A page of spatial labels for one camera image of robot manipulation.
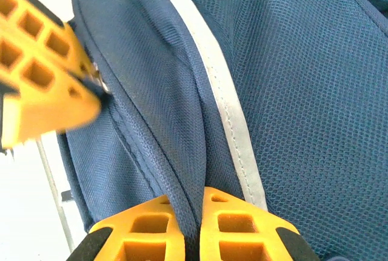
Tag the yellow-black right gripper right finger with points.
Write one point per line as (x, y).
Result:
(242, 230)

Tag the navy blue student backpack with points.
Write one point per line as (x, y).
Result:
(272, 91)

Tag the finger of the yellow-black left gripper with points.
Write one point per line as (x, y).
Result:
(45, 112)

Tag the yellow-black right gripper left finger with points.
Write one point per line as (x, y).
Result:
(133, 236)

